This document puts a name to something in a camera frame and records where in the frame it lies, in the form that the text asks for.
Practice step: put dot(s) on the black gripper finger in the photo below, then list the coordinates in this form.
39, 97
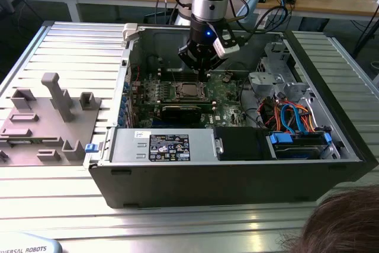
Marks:
189, 56
214, 60

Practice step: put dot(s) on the silver green CPU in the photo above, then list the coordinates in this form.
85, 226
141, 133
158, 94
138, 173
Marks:
189, 89

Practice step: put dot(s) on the metal locking lever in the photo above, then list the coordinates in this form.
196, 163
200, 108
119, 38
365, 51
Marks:
173, 75

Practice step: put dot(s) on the CPU socket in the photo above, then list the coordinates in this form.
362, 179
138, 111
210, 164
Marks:
192, 98

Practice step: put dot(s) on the green motherboard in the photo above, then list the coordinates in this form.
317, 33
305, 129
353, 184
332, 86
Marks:
225, 99

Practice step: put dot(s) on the silver drive cage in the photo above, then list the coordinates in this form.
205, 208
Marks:
260, 79

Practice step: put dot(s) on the black graphics card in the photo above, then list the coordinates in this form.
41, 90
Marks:
180, 113

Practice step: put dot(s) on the white plastic case latch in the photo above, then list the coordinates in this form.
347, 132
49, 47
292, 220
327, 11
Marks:
130, 30

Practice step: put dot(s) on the grey power supply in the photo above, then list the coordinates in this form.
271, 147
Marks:
130, 146

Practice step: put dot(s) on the hard disk in blue carrier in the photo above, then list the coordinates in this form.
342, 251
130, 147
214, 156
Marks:
296, 148

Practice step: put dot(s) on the black silver PC case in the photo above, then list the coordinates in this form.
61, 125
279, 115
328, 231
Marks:
207, 185

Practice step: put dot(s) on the blue plastic latch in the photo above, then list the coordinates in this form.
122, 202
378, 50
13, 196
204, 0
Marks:
91, 148

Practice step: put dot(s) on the grey parts rack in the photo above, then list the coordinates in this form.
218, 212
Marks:
44, 122

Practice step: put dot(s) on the person head brown hair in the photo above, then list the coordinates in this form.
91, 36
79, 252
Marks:
346, 223

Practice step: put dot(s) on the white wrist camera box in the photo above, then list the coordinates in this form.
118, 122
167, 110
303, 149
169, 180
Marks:
226, 50

